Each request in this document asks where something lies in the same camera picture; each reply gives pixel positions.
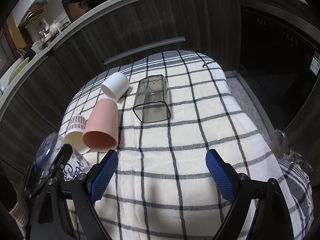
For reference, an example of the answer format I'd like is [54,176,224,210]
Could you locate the clear printed plastic cup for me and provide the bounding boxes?
[34,133,92,181]

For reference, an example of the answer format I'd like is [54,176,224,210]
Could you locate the striped paper cup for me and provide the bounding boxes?
[65,114,86,147]

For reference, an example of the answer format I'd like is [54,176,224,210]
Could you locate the pink plastic cup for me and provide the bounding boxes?
[82,99,119,152]

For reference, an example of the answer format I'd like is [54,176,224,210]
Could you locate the white plastic cup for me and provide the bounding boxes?
[100,72,130,102]

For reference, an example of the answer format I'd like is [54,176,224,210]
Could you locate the smoky square clear cup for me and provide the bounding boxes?
[133,74,171,124]

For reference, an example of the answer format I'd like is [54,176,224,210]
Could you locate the clear plastic bag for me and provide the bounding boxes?
[268,129,313,175]

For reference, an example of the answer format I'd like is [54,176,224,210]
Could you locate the green dish basin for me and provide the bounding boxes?
[8,57,29,85]

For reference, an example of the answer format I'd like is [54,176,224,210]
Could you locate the checkered white cloth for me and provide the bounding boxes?
[58,50,315,240]

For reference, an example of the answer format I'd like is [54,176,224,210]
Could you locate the white teapot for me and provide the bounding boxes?
[39,21,61,37]

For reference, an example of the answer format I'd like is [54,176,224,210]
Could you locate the wooden cutting board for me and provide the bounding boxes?
[61,0,88,23]

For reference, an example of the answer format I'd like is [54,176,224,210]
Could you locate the grey cabinet handle bar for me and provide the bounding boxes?
[104,36,185,65]

